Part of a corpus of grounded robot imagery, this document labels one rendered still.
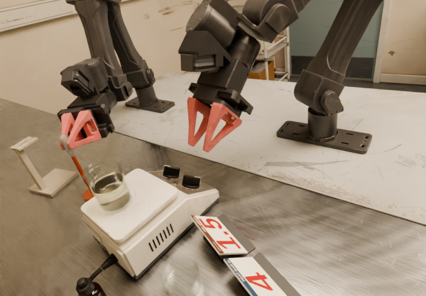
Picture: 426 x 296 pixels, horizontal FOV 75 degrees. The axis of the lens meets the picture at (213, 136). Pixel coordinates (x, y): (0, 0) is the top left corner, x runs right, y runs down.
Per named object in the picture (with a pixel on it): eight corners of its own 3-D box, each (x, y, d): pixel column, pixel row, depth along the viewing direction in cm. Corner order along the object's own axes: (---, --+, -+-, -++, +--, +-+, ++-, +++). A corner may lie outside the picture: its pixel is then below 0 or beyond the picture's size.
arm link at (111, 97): (101, 92, 61) (111, 80, 66) (77, 96, 61) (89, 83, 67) (112, 119, 64) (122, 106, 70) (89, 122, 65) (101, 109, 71)
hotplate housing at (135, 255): (176, 177, 61) (167, 148, 57) (222, 200, 53) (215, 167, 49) (83, 251, 48) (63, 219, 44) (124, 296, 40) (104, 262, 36)
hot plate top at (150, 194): (139, 170, 52) (137, 166, 52) (182, 193, 45) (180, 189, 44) (80, 211, 45) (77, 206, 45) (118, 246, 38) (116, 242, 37)
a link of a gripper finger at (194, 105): (199, 147, 42) (224, 91, 43) (168, 135, 46) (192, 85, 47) (222, 159, 47) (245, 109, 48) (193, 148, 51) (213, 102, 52)
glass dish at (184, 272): (157, 285, 40) (153, 276, 39) (186, 258, 43) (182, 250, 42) (180, 312, 37) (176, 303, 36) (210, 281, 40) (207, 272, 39)
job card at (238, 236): (224, 214, 50) (220, 198, 48) (255, 248, 43) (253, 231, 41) (194, 232, 48) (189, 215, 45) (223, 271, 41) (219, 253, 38)
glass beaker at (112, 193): (108, 223, 41) (86, 182, 37) (96, 205, 45) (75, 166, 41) (143, 201, 44) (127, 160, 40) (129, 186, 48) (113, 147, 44)
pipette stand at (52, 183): (56, 170, 72) (32, 128, 65) (78, 174, 69) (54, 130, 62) (29, 191, 66) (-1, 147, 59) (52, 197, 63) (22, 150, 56)
